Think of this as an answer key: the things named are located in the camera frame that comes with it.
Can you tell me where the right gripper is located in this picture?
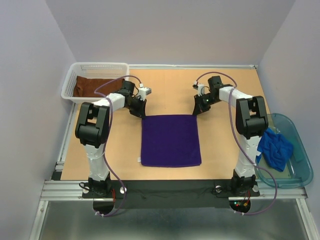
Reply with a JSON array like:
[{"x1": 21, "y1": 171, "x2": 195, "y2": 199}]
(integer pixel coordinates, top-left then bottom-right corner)
[{"x1": 193, "y1": 92, "x2": 220, "y2": 116}]

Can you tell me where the purple towel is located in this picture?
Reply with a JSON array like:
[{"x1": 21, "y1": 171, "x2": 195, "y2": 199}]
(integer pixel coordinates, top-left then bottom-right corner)
[{"x1": 140, "y1": 114, "x2": 202, "y2": 168}]

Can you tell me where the brown towel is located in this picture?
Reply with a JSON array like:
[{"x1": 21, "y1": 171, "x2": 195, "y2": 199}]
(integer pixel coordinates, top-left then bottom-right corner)
[{"x1": 73, "y1": 76, "x2": 125, "y2": 98}]

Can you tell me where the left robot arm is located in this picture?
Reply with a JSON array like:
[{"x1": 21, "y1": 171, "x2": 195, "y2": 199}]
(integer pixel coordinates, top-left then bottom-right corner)
[{"x1": 75, "y1": 80, "x2": 152, "y2": 198}]

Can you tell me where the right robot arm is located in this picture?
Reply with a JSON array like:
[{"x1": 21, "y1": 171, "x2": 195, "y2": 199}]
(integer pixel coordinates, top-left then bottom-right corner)
[{"x1": 192, "y1": 73, "x2": 269, "y2": 195}]

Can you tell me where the white plastic mesh basket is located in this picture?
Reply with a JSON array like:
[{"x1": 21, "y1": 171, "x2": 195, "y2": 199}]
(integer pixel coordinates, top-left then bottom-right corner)
[{"x1": 60, "y1": 62, "x2": 130, "y2": 104}]

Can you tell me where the blue towel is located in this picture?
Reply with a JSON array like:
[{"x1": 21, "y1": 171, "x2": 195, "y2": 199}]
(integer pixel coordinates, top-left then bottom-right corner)
[{"x1": 256, "y1": 128, "x2": 294, "y2": 172}]

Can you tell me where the teal translucent plastic bin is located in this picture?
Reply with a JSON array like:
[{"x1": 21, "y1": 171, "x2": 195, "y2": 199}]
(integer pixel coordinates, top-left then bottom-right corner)
[{"x1": 256, "y1": 113, "x2": 314, "y2": 189}]

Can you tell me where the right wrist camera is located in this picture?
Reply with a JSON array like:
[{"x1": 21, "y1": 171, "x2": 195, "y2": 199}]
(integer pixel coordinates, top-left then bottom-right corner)
[{"x1": 192, "y1": 81, "x2": 206, "y2": 96}]

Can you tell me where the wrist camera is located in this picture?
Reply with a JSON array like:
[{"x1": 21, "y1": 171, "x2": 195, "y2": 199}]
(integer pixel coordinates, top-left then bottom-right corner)
[
  {"x1": 192, "y1": 81, "x2": 206, "y2": 96},
  {"x1": 137, "y1": 86, "x2": 152, "y2": 101}
]

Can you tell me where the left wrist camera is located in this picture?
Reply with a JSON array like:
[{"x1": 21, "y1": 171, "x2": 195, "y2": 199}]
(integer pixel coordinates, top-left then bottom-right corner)
[{"x1": 137, "y1": 86, "x2": 152, "y2": 101}]

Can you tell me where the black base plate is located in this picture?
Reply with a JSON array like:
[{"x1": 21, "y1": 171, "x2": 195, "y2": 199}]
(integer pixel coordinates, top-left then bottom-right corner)
[{"x1": 82, "y1": 179, "x2": 260, "y2": 209}]

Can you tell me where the aluminium frame rail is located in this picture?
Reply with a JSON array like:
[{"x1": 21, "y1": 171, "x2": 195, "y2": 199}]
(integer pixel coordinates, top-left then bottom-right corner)
[{"x1": 29, "y1": 103, "x2": 80, "y2": 240}]

